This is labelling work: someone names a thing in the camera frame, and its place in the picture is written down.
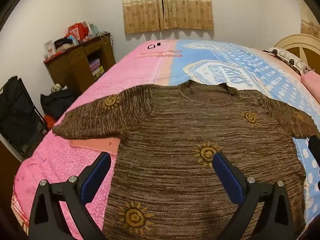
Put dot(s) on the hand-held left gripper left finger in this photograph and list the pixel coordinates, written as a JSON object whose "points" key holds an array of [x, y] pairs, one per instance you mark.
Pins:
{"points": [[96, 177]]}

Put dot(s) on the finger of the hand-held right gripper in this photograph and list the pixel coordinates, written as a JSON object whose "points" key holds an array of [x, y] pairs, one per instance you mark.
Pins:
{"points": [[315, 147]]}

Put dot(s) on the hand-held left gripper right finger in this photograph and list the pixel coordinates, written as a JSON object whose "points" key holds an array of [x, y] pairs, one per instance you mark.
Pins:
{"points": [[228, 180]]}

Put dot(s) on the brown knit sweater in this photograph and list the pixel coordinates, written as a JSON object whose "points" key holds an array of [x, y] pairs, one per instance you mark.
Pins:
{"points": [[175, 130]]}

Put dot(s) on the pink pillow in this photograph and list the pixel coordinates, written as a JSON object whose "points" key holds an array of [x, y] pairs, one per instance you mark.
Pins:
{"points": [[311, 82]]}

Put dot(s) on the red cloth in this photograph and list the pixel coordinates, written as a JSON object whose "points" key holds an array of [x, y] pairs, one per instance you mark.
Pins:
{"points": [[50, 121]]}

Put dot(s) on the black bag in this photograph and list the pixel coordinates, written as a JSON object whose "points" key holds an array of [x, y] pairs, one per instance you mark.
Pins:
{"points": [[58, 102]]}

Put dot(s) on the plaid bedsheet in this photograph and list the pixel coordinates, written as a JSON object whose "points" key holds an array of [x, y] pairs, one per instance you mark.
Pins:
{"points": [[20, 212]]}

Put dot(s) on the brown wooden wardrobe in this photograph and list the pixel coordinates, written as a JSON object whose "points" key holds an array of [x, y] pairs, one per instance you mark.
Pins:
{"points": [[7, 175]]}

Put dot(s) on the patterned pillow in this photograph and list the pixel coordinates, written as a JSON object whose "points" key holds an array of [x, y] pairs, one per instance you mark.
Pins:
{"points": [[287, 57]]}

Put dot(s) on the floral cloth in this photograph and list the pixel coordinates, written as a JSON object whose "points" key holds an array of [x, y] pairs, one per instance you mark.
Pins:
{"points": [[58, 88]]}

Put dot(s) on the black suitcase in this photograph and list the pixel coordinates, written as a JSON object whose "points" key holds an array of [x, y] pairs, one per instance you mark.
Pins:
{"points": [[17, 115]]}

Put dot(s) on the cream bed headboard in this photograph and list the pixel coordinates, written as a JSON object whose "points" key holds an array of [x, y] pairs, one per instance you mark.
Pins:
{"points": [[297, 42]]}

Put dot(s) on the stack of boxes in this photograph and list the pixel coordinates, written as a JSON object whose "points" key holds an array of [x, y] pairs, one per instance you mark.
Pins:
{"points": [[96, 67]]}

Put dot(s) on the dark wooden desk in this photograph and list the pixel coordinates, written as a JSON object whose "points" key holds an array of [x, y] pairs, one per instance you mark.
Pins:
{"points": [[75, 65]]}

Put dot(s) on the pink and blue printed blanket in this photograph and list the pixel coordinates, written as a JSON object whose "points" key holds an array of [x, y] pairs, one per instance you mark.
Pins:
{"points": [[137, 65]]}

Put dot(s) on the beige patterned curtain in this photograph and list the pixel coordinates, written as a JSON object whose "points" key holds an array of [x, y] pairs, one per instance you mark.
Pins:
{"points": [[310, 22]]}

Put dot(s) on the dark cloth pile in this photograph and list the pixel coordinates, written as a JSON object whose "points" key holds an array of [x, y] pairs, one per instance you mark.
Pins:
{"points": [[65, 44]]}

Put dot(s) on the white card box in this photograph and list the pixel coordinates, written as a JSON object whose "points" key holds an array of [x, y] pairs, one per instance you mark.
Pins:
{"points": [[49, 48]]}

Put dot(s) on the red gift box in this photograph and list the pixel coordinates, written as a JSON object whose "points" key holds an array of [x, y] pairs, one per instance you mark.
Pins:
{"points": [[77, 31]]}

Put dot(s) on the white paper bags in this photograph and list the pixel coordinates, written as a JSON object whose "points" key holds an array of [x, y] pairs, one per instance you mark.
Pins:
{"points": [[93, 28]]}

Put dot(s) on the beige patterned curtain panel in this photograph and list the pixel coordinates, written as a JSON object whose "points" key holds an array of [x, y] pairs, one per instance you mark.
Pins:
{"points": [[187, 5], [141, 5]]}

